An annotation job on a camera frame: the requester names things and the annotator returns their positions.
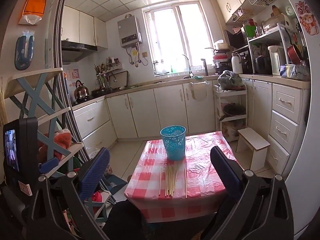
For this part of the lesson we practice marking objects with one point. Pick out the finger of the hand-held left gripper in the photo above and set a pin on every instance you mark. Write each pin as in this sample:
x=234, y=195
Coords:
x=48, y=165

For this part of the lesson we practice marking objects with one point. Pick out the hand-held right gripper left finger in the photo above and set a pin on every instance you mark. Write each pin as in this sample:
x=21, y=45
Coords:
x=96, y=170

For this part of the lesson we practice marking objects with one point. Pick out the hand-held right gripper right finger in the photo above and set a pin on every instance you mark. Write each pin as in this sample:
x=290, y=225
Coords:
x=225, y=170

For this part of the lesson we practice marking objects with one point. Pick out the bunch of wooden chopsticks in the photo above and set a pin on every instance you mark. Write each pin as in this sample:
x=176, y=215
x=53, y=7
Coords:
x=170, y=180

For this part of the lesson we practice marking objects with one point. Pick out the blue plastic cup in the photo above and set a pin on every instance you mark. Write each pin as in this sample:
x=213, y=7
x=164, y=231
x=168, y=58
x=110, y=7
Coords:
x=173, y=142

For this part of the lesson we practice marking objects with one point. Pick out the red checked tablecloth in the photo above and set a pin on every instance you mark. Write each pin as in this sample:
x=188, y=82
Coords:
x=200, y=160

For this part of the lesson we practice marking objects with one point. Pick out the orange plush toy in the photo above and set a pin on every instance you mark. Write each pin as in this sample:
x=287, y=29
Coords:
x=61, y=140

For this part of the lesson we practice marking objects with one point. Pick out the white step stool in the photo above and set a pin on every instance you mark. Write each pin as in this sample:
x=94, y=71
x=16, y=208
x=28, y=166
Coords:
x=252, y=140

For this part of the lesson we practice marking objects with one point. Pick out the white shelf with blue braces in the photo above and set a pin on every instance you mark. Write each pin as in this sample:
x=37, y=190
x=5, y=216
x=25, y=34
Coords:
x=37, y=100

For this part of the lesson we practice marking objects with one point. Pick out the white trolley rack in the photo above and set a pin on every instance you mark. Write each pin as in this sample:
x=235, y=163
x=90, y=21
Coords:
x=231, y=105

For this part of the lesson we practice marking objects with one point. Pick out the person's dark trouser leg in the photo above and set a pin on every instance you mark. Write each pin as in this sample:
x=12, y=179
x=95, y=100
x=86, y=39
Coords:
x=155, y=220

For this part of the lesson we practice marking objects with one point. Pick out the black wok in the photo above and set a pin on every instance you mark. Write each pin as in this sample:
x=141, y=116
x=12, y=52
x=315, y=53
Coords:
x=101, y=92

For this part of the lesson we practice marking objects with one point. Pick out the metal kettle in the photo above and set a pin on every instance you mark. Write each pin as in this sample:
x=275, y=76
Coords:
x=81, y=91

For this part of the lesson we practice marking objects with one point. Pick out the white lower kitchen cabinets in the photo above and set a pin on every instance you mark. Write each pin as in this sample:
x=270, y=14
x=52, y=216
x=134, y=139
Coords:
x=150, y=110

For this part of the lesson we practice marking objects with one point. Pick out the plastic bag of vegetables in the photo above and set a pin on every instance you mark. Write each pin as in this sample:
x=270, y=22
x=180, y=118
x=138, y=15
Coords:
x=230, y=80

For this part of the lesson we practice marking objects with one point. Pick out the blue slippers in bag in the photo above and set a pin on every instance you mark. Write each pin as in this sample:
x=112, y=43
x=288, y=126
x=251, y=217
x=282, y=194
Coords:
x=23, y=51

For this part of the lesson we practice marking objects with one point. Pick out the white thermos jug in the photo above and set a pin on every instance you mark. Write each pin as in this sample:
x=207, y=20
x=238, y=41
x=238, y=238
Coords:
x=237, y=63

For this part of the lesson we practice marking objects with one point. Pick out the black rice cooker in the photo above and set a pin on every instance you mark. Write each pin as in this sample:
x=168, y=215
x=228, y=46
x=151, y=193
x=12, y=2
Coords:
x=262, y=65

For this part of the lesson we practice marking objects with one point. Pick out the black range hood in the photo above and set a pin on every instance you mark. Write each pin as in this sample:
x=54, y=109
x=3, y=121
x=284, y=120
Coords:
x=75, y=50

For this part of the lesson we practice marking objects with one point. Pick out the white tall appliance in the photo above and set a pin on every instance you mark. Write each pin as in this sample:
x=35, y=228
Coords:
x=275, y=60

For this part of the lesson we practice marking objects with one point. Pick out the red pot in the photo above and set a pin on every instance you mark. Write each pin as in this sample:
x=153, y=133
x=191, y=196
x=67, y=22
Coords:
x=295, y=53

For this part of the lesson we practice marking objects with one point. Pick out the white counter shelf rack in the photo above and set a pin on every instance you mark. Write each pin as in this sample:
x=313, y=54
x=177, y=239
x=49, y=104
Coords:
x=265, y=40

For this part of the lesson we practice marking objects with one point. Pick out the window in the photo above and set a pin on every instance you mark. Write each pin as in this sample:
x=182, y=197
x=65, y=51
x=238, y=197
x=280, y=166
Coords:
x=177, y=37

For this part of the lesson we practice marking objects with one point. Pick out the grey water heater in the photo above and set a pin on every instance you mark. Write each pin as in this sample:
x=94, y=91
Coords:
x=129, y=31

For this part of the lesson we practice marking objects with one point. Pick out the orange plastic bag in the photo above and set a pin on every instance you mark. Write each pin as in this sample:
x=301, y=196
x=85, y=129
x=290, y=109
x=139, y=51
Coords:
x=33, y=3

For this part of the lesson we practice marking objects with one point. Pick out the red tiger sticker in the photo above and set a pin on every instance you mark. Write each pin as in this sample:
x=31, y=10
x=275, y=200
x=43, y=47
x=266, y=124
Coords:
x=306, y=17

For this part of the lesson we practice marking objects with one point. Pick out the wall utensil rack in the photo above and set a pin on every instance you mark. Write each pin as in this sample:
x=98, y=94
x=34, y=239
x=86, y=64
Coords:
x=107, y=68

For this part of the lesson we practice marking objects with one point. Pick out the white upper wall cabinets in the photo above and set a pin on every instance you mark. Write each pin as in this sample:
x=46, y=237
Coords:
x=82, y=27

